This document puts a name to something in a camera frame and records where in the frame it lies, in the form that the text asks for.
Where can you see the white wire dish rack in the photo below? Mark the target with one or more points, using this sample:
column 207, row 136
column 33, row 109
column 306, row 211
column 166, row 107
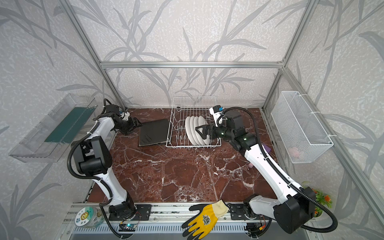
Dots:
column 188, row 106

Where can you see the white wire mesh wall basket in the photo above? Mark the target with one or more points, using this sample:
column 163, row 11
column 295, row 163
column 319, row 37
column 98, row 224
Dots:
column 299, row 127

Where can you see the yellow black work glove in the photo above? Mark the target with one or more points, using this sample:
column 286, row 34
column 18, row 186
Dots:
column 200, row 225

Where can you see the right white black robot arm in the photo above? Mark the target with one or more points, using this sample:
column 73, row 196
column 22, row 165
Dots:
column 294, row 205

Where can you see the purple pink brush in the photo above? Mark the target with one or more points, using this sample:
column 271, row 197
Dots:
column 267, row 149

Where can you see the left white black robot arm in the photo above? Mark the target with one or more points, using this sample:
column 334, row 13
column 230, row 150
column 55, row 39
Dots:
column 90, row 158

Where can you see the clear acrylic wall shelf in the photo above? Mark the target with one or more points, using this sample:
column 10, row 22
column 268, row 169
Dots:
column 48, row 141

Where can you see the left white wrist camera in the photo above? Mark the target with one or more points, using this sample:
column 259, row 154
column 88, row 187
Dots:
column 125, row 116

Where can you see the green circuit board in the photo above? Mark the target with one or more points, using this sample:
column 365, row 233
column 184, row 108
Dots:
column 128, row 227

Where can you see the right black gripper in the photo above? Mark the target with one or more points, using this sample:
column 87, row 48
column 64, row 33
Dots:
column 208, row 132

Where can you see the aluminium mounting rail base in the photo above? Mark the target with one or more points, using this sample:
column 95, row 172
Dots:
column 165, row 223

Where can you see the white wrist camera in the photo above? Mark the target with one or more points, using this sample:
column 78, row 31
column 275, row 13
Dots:
column 217, row 113
column 125, row 116

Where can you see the pink object in basket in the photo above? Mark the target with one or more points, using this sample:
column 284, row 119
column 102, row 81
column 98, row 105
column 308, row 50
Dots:
column 295, row 153

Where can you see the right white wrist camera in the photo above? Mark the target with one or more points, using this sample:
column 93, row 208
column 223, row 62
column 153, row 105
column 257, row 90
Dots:
column 217, row 113

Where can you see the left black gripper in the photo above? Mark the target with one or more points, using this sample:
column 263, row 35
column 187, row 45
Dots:
column 129, row 124

